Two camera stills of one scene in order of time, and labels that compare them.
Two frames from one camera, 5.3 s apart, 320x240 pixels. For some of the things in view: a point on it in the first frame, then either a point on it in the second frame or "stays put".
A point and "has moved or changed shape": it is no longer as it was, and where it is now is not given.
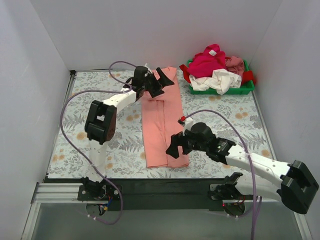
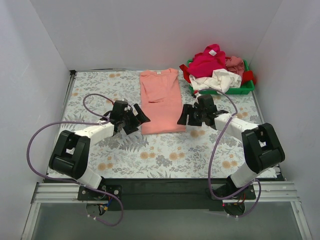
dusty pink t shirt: x=235 y=65 stays put
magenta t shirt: x=203 y=64 stays put
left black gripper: x=155 y=85 → x=135 y=120
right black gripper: x=183 y=143 → x=191 y=116
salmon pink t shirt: x=160 y=115 has moved or changed shape
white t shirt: x=221 y=81 stays put
